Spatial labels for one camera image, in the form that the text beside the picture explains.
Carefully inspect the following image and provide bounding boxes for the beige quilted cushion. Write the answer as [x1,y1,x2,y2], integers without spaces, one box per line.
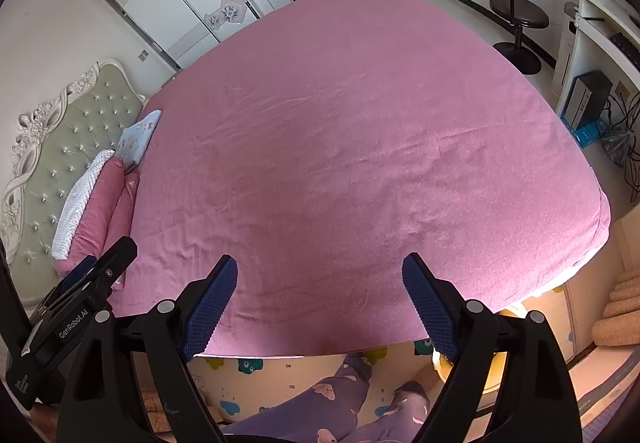
[590,268,640,349]

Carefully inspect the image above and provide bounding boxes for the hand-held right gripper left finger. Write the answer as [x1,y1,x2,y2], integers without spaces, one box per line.
[59,254,239,443]

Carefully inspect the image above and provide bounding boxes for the white desk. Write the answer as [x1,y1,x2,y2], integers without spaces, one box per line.
[555,0,640,134]

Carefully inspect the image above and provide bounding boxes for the person's leg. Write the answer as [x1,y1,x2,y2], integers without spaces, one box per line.
[345,380,433,443]
[220,350,373,443]

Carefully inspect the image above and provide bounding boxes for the small blue box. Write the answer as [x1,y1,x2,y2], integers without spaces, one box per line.
[570,118,608,146]

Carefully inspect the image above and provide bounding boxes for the cartoon printed foam mat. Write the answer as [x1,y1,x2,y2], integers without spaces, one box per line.
[190,337,453,424]

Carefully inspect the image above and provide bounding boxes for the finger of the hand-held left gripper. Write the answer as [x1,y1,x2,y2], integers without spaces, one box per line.
[62,255,99,289]
[91,237,139,295]

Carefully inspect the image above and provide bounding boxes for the person's left leg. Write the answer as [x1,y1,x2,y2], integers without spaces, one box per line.
[220,350,373,443]

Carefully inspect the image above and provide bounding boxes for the white fluffy blanket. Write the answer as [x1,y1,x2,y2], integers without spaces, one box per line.
[51,149,117,260]

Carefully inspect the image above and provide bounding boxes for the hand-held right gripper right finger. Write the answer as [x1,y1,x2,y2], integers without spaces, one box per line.
[401,252,583,443]

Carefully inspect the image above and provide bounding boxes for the tangle of black cables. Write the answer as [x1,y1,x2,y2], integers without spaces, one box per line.
[600,88,640,204]

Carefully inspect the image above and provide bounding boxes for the black electronics box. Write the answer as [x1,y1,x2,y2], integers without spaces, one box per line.
[565,69,613,131]

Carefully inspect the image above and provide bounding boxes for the light blue printed pillow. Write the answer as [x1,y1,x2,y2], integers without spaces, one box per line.
[116,109,163,174]

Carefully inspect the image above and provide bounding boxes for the black bar chair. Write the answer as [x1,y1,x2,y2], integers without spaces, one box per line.
[468,0,551,76]

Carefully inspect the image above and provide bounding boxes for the pink pillows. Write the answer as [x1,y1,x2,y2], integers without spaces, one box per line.
[54,158,141,294]

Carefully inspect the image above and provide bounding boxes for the tufted green headboard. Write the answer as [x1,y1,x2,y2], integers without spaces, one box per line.
[0,58,148,319]

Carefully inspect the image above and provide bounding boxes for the person's right leg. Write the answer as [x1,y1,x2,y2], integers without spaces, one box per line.
[345,380,433,443]

